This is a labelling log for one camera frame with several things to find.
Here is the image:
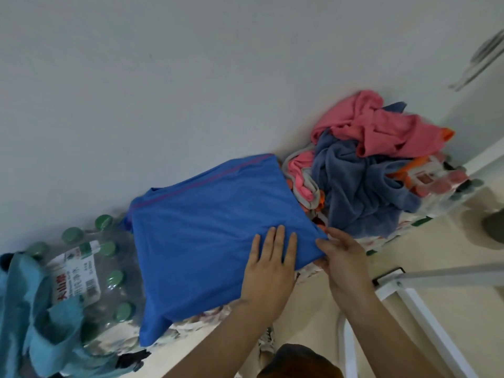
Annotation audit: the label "grey trash bin black bag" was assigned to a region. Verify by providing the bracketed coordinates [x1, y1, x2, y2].
[483, 210, 504, 245]

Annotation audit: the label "person's left hand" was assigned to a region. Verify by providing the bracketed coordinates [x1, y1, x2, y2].
[240, 225, 299, 324]

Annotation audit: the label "person's dark shorts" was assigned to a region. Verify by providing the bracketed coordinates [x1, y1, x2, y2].
[258, 343, 345, 378]

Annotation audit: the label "person's right hand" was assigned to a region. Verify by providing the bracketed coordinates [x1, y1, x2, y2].
[314, 226, 375, 312]

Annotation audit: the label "orange t-shirt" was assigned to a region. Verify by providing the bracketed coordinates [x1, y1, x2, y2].
[385, 128, 456, 184]

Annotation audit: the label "person's right forearm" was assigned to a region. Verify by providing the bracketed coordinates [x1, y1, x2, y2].
[338, 286, 446, 378]

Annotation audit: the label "stack of water bottle packs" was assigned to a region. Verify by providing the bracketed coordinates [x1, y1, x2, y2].
[23, 151, 486, 359]

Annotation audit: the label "grey-blue towel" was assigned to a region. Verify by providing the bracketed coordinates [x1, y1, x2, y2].
[313, 101, 424, 239]

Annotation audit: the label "blue t-shirt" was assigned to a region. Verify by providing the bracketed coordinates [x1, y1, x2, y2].
[122, 153, 329, 348]

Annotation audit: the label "light blue backpack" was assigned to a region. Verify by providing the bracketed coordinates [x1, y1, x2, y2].
[0, 251, 151, 378]

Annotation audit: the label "white and black sneaker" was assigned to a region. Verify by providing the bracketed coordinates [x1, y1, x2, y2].
[258, 326, 277, 367]

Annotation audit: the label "white gym machine frame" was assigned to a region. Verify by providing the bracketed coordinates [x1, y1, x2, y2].
[338, 135, 504, 378]

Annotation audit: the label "person's left forearm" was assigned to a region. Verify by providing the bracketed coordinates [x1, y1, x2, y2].
[163, 299, 285, 378]

